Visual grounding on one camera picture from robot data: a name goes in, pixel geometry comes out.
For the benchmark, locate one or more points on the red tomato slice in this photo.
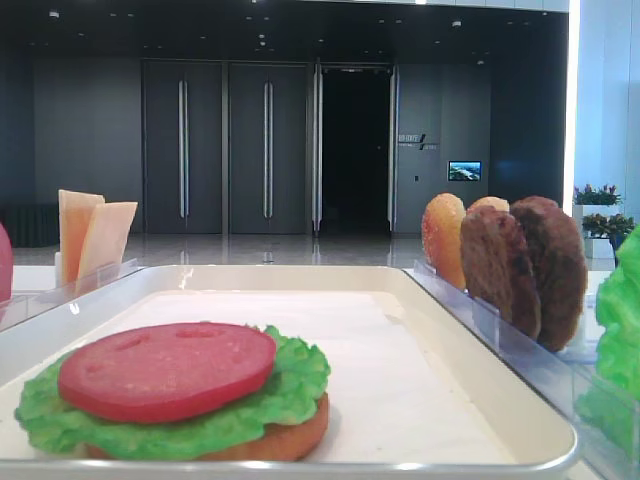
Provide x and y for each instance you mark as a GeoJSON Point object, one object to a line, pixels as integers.
{"type": "Point", "coordinates": [6, 265]}
{"type": "Point", "coordinates": [166, 373]}

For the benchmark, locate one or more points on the green lettuce leaf on tray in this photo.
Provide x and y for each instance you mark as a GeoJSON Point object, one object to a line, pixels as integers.
{"type": "Point", "coordinates": [54, 426]}

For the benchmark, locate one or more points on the brown meat patty near tray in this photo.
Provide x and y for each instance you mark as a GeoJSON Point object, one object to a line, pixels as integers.
{"type": "Point", "coordinates": [498, 269]}

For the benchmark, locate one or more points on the bun half under lettuce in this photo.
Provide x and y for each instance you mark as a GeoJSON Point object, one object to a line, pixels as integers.
{"type": "Point", "coordinates": [295, 435]}

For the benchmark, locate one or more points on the yellow cheese slice near tray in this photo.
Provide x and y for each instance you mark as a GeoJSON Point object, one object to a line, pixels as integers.
{"type": "Point", "coordinates": [104, 245]}

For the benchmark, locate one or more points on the brown meat patty outer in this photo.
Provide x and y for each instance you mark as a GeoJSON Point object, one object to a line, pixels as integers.
{"type": "Point", "coordinates": [556, 251]}

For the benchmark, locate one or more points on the orange cheese slice outer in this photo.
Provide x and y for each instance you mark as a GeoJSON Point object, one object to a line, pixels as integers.
{"type": "Point", "coordinates": [75, 211]}

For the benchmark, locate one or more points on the green lettuce leaf in holder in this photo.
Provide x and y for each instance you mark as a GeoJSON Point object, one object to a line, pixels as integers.
{"type": "Point", "coordinates": [617, 340]}

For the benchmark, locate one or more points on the bun half near tray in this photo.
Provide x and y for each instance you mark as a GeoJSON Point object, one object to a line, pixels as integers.
{"type": "Point", "coordinates": [440, 227]}

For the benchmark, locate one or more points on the dark double door middle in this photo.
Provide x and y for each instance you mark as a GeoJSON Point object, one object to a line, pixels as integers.
{"type": "Point", "coordinates": [267, 149]}

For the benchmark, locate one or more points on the dark double door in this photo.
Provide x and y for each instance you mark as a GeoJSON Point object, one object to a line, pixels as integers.
{"type": "Point", "coordinates": [183, 147]}
{"type": "Point", "coordinates": [267, 149]}

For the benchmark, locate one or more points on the white rectangular metal tray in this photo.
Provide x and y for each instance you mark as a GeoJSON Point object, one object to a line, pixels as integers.
{"type": "Point", "coordinates": [413, 393]}

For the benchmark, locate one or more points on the bun half outer right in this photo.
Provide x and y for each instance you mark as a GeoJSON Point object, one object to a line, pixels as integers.
{"type": "Point", "coordinates": [499, 204]}

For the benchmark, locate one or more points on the dark double door left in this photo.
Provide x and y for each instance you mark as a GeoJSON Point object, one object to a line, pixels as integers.
{"type": "Point", "coordinates": [183, 147]}

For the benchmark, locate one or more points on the flower planter upper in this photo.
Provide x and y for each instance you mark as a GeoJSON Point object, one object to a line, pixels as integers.
{"type": "Point", "coordinates": [590, 200]}

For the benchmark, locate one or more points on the flower planter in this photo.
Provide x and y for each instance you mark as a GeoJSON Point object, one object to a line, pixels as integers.
{"type": "Point", "coordinates": [590, 200]}
{"type": "Point", "coordinates": [604, 234]}

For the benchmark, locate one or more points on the flower planter lower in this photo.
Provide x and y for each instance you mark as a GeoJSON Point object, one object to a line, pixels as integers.
{"type": "Point", "coordinates": [604, 234]}

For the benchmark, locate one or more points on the wall display screen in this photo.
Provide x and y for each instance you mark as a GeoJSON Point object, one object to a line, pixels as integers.
{"type": "Point", "coordinates": [465, 171]}

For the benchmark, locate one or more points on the clear left acrylic holder rail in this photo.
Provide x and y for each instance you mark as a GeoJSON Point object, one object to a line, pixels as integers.
{"type": "Point", "coordinates": [38, 289]}

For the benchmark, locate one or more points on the clear acrylic holder rail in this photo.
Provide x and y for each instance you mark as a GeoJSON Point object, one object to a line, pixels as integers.
{"type": "Point", "coordinates": [559, 378]}
{"type": "Point", "coordinates": [38, 289]}

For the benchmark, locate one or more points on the clear right acrylic holder rail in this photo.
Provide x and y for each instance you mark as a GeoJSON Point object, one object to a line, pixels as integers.
{"type": "Point", "coordinates": [559, 378]}

